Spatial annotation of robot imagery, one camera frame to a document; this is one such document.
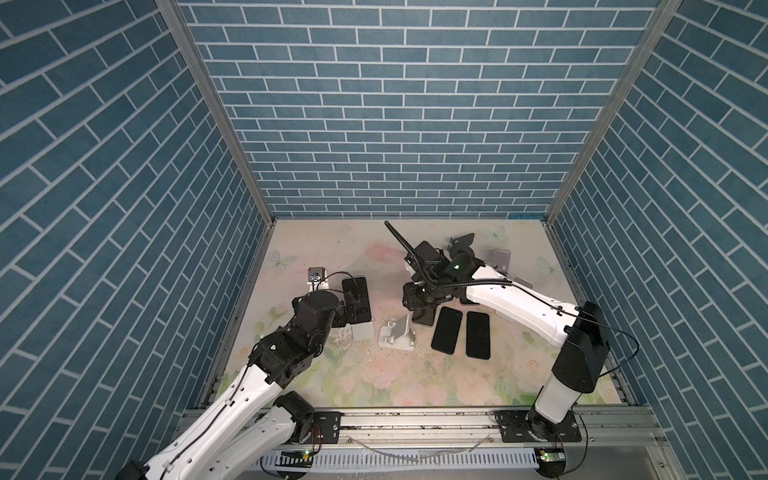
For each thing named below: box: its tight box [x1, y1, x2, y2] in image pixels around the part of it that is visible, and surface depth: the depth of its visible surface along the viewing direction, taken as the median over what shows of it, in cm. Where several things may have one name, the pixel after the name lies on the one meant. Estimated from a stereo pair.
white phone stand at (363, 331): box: [350, 322, 374, 341], surface depth 91 cm
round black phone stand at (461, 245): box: [447, 233, 475, 259], surface depth 110 cm
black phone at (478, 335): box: [466, 311, 491, 360], surface depth 89 cm
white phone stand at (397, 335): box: [378, 314, 416, 351], surface depth 88 cm
